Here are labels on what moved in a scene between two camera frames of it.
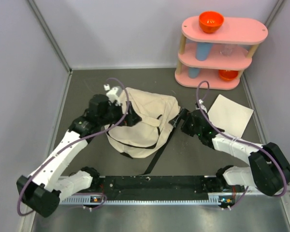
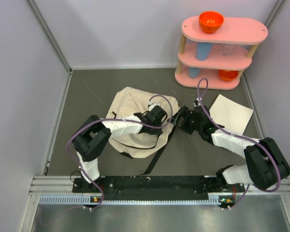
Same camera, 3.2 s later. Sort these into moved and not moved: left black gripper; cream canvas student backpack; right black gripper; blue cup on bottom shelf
Moved: left black gripper
Not moved: right black gripper; cream canvas student backpack; blue cup on bottom shelf
